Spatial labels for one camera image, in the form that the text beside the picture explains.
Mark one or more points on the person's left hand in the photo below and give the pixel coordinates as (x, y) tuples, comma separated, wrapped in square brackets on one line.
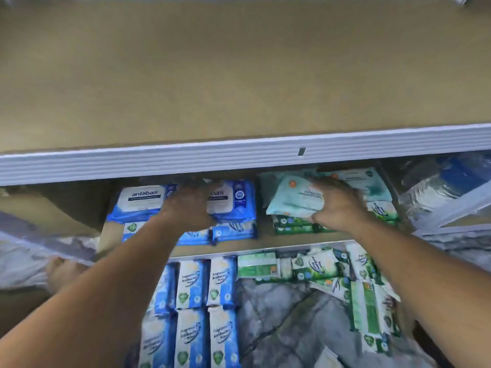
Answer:
[(188, 207)]

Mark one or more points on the person's right hand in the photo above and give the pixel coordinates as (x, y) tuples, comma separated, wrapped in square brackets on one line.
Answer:
[(341, 207)]

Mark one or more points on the antabax blue pack stack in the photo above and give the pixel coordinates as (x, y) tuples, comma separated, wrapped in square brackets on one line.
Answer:
[(234, 199), (138, 201)]

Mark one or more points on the pile of wipes packets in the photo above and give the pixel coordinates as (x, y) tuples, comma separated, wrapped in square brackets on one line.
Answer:
[(322, 264)]

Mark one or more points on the grey metal shelf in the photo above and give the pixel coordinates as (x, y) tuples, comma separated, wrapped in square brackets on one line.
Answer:
[(230, 157)]

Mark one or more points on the group of blue wipe packets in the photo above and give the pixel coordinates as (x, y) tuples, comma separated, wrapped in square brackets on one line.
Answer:
[(192, 283)]

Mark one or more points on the person's right forearm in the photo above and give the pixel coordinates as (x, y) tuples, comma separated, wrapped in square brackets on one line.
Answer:
[(429, 287)]

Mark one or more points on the person's left forearm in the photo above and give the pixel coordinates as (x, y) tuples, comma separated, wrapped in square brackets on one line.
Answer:
[(92, 302)]

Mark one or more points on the person's left foot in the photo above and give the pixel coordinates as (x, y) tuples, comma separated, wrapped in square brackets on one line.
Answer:
[(65, 272)]

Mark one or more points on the water bottles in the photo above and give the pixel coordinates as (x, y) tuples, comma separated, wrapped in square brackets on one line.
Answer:
[(445, 184)]

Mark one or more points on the cardboard box blue print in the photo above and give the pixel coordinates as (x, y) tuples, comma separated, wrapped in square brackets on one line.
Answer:
[(54, 210)]

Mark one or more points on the plain cardboard box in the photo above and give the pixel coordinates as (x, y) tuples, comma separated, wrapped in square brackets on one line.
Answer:
[(19, 310)]

